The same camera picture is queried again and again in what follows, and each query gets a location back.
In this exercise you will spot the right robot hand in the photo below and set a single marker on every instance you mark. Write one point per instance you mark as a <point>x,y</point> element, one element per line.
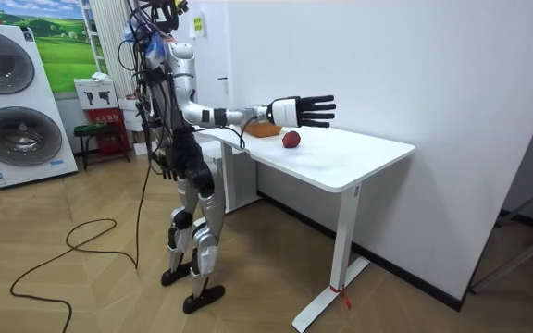
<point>289,112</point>

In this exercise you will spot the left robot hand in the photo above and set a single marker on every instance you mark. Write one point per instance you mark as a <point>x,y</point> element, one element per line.
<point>168,170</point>

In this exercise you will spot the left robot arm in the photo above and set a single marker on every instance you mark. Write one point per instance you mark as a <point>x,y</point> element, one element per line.
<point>150,104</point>

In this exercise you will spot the red box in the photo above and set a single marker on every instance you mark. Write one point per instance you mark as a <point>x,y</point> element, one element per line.
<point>107,129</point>

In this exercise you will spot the landscape wall poster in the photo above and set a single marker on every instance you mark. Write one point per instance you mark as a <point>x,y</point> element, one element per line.
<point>58,41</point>

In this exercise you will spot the white window frame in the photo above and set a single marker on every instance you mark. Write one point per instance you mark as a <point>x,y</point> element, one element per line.
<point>91,37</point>

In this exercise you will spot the grey metal frame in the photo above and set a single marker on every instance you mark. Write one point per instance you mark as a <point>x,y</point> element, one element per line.
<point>521,245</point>

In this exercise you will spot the red fruit soft toy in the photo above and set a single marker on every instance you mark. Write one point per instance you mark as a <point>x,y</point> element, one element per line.
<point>291,139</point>

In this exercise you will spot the white stacked boxes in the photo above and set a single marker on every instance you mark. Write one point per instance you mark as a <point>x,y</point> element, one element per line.
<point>132,118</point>

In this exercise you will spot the yellow wall note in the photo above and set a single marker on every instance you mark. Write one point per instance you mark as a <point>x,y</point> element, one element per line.
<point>198,25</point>

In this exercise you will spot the white cardboard box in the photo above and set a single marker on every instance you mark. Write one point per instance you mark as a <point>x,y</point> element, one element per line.
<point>95,94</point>

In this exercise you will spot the robot legs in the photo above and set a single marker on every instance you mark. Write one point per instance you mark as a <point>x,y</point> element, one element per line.
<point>208,217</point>

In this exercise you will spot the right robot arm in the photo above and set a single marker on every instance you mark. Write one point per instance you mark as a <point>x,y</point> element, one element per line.
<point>188,78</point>

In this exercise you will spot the green item on stool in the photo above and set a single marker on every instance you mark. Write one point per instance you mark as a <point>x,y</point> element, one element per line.
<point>90,126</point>

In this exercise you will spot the white washing machine tower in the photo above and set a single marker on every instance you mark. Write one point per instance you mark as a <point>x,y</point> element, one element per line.
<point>14,106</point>

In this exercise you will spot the robot body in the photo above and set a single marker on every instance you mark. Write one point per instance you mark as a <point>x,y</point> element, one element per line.
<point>188,152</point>

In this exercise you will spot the black stool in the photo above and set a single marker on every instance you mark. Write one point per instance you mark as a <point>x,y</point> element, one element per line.
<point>100,139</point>

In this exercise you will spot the white desk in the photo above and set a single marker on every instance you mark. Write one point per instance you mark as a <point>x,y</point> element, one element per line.
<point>331,162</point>

